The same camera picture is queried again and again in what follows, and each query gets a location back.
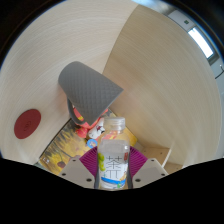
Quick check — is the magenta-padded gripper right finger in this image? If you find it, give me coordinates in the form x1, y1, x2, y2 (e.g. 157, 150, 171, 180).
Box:
127, 146, 169, 189

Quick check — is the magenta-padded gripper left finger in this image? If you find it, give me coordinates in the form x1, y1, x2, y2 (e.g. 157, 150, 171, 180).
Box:
59, 146, 100, 190

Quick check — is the clear plastic drink bottle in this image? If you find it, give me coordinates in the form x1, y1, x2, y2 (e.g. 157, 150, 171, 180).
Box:
96, 116, 131, 191

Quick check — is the yellow poppy flower painting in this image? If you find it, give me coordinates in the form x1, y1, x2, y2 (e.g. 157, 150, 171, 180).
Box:
38, 109, 138, 173

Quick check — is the red plush tiger toy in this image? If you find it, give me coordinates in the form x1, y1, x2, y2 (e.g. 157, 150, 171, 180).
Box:
74, 108, 111, 149

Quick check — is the flat round red coaster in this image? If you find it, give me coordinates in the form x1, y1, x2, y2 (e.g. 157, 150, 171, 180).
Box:
13, 108, 42, 140

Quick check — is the grey ceramic mug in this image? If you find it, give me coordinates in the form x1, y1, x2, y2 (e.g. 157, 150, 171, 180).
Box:
58, 60, 124, 128

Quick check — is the rectangular ceiling light panel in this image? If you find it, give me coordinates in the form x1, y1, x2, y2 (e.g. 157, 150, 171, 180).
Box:
186, 26, 215, 60

